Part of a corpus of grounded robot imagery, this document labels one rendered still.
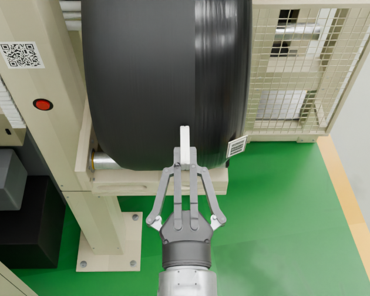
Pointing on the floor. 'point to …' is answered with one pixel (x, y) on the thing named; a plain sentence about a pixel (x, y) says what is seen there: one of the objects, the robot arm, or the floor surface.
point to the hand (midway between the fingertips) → (184, 148)
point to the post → (46, 34)
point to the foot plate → (134, 219)
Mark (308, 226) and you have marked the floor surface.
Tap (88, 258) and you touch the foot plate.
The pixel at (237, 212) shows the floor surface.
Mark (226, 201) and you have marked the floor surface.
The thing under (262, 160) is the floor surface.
